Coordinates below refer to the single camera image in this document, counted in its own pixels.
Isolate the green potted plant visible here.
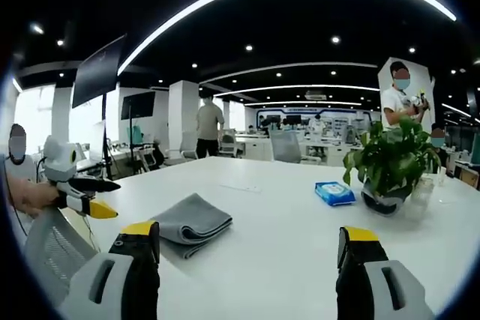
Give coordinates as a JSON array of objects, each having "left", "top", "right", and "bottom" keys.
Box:
[{"left": 342, "top": 116, "right": 444, "bottom": 218}]

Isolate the grey towel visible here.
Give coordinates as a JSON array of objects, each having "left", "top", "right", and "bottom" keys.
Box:
[{"left": 149, "top": 192, "right": 234, "bottom": 260}]

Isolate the large black monitor on stand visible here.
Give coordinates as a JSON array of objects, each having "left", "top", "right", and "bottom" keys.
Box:
[{"left": 70, "top": 33, "right": 128, "bottom": 183}]

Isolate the blue wet wipes packet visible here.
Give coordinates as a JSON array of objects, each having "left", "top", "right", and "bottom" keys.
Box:
[{"left": 313, "top": 181, "right": 356, "bottom": 208}]

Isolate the clear glass jar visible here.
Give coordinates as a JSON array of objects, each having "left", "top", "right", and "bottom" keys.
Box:
[{"left": 406, "top": 176, "right": 436, "bottom": 223}]

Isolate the small black monitor on stand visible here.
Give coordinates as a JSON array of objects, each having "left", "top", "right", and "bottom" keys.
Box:
[{"left": 121, "top": 91, "right": 157, "bottom": 156}]

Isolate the person's left hand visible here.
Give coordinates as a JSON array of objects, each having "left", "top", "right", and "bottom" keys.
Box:
[{"left": 6, "top": 176, "right": 62, "bottom": 218}]

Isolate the grey mesh office chair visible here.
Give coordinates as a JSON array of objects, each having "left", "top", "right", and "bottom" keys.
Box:
[
  {"left": 22, "top": 206, "right": 99, "bottom": 301},
  {"left": 268, "top": 130, "right": 303, "bottom": 164}
]

